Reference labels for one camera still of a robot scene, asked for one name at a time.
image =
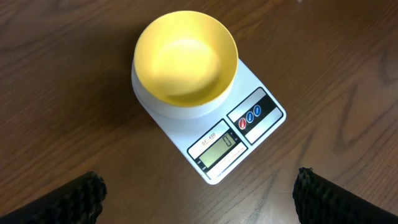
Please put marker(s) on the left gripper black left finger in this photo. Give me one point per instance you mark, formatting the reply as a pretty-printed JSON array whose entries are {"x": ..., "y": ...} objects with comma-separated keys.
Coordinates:
[{"x": 79, "y": 201}]

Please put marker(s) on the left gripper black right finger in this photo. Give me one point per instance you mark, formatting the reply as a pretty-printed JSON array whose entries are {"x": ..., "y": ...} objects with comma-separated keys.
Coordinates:
[{"x": 319, "y": 201}]

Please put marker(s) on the white digital kitchen scale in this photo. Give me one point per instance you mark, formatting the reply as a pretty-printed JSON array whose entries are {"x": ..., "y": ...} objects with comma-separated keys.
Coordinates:
[{"x": 215, "y": 142}]

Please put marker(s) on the pale yellow plastic bowl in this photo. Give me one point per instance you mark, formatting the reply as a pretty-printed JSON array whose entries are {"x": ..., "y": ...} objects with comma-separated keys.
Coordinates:
[{"x": 186, "y": 59}]

